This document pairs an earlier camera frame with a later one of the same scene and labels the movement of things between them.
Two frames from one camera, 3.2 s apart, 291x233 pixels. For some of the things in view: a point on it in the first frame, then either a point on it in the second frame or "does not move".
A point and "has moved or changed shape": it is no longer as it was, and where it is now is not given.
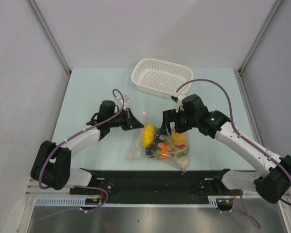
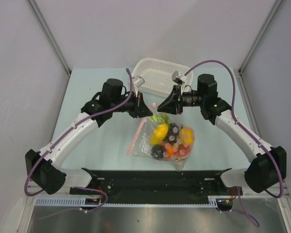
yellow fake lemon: x=148 y=135 → x=158 y=134
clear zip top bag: x=149 y=143 has moved or changed shape
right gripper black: x=172 y=115 → x=170 y=105
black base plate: x=158 y=186 does not move
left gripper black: x=131 y=122 → x=140 y=110
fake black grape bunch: x=156 y=137 → x=171 y=137
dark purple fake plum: x=150 y=150 → x=157 y=151
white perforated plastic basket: x=160 y=77 does not move
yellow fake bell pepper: x=179 y=137 → x=186 y=136
